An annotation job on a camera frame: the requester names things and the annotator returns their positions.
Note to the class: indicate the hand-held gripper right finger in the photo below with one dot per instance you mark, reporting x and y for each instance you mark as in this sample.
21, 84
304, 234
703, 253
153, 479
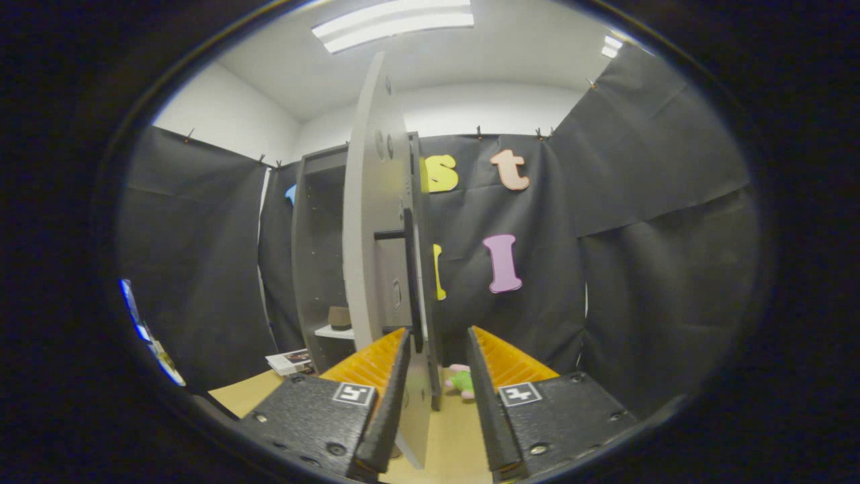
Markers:
494, 423

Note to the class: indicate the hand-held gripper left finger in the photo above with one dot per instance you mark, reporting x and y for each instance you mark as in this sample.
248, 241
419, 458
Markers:
393, 417

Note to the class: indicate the brown shoe with bow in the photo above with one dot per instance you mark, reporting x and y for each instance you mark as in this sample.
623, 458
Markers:
339, 318

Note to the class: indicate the grey shoe cabinet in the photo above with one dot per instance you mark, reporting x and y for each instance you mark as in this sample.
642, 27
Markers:
316, 255

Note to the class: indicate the light grey shoe cabinet door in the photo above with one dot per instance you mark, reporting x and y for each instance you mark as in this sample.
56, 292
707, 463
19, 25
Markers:
366, 202

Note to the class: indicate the white cabinet shelf board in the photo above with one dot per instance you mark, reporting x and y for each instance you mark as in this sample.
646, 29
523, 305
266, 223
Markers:
332, 332

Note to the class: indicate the green plush toy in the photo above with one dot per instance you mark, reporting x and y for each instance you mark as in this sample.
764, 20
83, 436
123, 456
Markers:
462, 383

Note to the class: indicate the white book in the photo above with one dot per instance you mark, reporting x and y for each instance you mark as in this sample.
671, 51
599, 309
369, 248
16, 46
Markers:
285, 363

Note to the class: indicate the black backdrop cloth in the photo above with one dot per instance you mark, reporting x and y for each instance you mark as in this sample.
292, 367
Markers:
638, 269

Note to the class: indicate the white clutter pile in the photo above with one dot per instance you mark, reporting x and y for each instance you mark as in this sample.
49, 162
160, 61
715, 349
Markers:
164, 363

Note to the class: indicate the bright blue screen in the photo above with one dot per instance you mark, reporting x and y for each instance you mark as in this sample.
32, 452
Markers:
130, 302

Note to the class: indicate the long ceiling light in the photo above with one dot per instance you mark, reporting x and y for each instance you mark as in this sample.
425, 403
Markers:
390, 23

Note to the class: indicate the small ceiling light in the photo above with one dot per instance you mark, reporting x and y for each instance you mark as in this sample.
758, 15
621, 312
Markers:
611, 47

